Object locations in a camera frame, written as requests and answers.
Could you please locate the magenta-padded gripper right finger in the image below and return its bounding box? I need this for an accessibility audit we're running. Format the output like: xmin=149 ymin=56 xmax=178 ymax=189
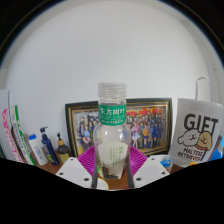
xmin=127 ymin=145 xmax=170 ymax=188

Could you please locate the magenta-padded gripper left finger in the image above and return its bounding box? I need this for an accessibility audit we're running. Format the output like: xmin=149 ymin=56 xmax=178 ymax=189
xmin=54 ymin=145 xmax=98 ymax=188

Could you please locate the clear green-labelled drink bottle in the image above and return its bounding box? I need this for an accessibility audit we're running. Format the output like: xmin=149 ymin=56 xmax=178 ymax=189
xmin=93 ymin=82 xmax=133 ymax=181

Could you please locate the amber bottle with yellow label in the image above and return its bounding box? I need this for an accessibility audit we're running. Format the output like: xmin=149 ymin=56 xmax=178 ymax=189
xmin=55 ymin=132 xmax=72 ymax=164

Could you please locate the dark blue pump bottle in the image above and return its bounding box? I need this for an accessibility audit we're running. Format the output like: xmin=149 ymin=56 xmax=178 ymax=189
xmin=39 ymin=126 xmax=61 ymax=166

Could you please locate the dark framed group picture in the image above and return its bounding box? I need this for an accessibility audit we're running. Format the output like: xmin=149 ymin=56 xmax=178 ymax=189
xmin=64 ymin=97 xmax=173 ymax=158

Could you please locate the white lotion bottle blue cap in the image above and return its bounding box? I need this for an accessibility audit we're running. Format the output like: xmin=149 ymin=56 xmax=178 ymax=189
xmin=28 ymin=133 xmax=49 ymax=167

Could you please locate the white printed paper gift bag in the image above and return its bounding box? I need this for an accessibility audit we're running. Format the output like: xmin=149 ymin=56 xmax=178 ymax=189
xmin=167 ymin=76 xmax=224 ymax=168

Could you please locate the white and green shuttlecock tube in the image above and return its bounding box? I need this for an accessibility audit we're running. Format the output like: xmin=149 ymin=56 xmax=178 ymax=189
xmin=9 ymin=104 xmax=36 ymax=166

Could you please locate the pink shuttlecock tube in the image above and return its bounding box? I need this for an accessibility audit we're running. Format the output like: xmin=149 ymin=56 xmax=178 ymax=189
xmin=0 ymin=108 xmax=24 ymax=164

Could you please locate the blue detergent bottle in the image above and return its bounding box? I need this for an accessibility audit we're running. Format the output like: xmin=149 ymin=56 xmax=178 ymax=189
xmin=209 ymin=134 xmax=224 ymax=163

